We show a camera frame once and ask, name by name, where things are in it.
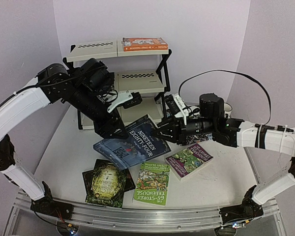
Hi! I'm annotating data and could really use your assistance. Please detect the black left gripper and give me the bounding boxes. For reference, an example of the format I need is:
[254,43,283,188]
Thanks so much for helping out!
[71,84,133,141]

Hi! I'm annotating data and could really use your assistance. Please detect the dark blue Nineteen Eighty-Four book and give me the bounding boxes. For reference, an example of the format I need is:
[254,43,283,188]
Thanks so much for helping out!
[93,115,171,170]

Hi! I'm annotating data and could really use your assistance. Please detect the purple 117-Storey Treehouse book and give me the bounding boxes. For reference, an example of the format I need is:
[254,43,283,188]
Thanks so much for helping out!
[165,144,214,181]

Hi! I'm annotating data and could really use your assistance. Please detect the green 65-Storey Treehouse book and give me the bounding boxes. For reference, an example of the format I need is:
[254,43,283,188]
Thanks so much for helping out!
[133,162,171,207]

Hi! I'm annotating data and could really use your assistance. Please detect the orange 78-Storey Treehouse book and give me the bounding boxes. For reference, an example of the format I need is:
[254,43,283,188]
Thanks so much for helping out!
[122,37,168,52]

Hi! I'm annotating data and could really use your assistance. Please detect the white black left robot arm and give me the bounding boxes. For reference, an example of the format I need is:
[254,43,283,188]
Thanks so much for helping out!
[0,59,133,215]

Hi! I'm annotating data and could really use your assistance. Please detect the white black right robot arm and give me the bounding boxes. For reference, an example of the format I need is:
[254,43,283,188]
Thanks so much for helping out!
[152,93,295,225]

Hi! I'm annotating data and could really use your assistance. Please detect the patterned fabric placemat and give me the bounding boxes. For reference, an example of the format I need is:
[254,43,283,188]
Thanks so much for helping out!
[186,133,212,145]

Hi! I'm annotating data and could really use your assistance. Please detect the beige three-tier shelf rack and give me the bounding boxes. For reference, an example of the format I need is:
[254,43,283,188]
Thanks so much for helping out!
[63,39,172,125]

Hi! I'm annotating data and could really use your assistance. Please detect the dark red black book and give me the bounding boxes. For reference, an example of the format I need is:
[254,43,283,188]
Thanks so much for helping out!
[82,169,135,192]

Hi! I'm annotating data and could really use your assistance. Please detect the green Alice in Wonderland book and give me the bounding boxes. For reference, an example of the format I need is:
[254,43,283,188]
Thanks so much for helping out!
[83,159,127,208]

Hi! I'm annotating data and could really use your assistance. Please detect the white ribbed mug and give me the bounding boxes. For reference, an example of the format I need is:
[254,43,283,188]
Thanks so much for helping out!
[224,103,233,118]

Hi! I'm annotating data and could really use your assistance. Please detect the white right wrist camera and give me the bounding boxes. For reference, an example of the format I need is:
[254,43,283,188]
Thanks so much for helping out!
[165,93,189,125]

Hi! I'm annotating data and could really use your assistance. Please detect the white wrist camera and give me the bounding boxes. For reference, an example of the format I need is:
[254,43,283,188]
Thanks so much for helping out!
[107,90,143,113]
[165,93,189,125]

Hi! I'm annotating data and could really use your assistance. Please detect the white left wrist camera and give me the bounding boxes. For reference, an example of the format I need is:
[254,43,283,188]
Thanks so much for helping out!
[107,90,143,113]

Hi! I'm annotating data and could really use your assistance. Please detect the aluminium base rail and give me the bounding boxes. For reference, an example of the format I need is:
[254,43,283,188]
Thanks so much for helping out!
[2,191,286,236]

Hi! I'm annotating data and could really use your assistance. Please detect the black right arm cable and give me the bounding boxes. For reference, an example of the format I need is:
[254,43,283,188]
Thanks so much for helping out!
[178,69,272,126]

